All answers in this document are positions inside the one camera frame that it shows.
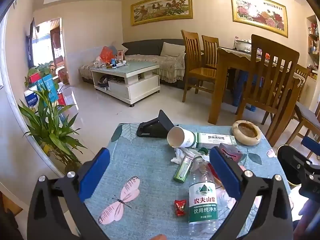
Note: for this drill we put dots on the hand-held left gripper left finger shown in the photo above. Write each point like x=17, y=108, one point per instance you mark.
x=96, y=173

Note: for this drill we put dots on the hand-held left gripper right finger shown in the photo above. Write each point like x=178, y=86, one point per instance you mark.
x=225, y=175

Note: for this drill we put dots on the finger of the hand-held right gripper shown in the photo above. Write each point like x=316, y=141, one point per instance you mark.
x=311, y=143

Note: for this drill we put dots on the dark red small box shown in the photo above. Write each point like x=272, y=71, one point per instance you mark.
x=235, y=155

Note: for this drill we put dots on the wooden chair with grey cushion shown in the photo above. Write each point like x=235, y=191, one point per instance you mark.
x=306, y=115

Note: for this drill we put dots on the green bottle cap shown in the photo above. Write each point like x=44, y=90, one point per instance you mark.
x=203, y=151

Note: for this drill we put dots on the green and white medicine box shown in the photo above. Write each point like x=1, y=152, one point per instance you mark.
x=215, y=140

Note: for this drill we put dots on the clear plastic water bottle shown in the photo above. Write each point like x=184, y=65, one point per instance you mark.
x=202, y=205

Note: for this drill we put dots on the beige round ashtray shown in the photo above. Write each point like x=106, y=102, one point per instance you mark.
x=237, y=137

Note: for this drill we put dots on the green lighter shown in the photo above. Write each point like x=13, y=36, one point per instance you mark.
x=182, y=170

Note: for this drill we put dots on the crumpled white tissue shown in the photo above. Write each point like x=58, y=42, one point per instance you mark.
x=180, y=155

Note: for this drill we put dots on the white paper cup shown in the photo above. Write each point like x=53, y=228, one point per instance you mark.
x=186, y=138

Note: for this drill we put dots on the red candy wrapper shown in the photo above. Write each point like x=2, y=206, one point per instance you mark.
x=180, y=207

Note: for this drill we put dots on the green potted plant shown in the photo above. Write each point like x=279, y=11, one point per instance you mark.
x=53, y=132

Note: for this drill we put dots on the black folding phone stand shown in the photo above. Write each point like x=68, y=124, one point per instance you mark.
x=155, y=130

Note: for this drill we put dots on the wooden dining chair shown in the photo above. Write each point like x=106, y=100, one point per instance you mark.
x=270, y=80
x=197, y=72
x=211, y=47

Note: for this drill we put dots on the wooden dining table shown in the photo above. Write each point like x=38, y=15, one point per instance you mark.
x=220, y=85

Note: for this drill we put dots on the white and blue carton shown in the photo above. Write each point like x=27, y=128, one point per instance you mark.
x=31, y=102

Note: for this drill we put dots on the blue gift bag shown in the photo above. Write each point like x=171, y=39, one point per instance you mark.
x=47, y=87

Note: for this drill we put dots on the white glass-top coffee table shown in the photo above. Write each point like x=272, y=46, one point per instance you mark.
x=132, y=80

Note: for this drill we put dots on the lace dining tablecloth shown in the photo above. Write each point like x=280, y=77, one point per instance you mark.
x=240, y=55

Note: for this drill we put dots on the red gift box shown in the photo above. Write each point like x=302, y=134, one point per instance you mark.
x=34, y=78

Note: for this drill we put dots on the small leafy houseplant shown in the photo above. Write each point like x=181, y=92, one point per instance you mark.
x=42, y=68

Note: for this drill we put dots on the white cooking pot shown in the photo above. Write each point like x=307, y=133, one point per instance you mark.
x=242, y=45

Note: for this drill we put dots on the red plastic bag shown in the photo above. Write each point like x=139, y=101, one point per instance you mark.
x=108, y=53

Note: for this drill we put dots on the white cushion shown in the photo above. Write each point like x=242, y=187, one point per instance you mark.
x=172, y=50

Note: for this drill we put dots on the dark grey sofa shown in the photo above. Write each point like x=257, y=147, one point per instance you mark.
x=147, y=45

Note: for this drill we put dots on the framed peony painting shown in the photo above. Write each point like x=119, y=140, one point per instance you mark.
x=260, y=13

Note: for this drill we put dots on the framed horse painting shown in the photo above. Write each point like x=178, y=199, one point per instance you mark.
x=162, y=8

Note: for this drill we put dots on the wall shelf with items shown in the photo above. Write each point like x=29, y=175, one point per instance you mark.
x=313, y=45

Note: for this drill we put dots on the wall-mounted black television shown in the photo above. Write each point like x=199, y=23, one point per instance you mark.
x=32, y=42

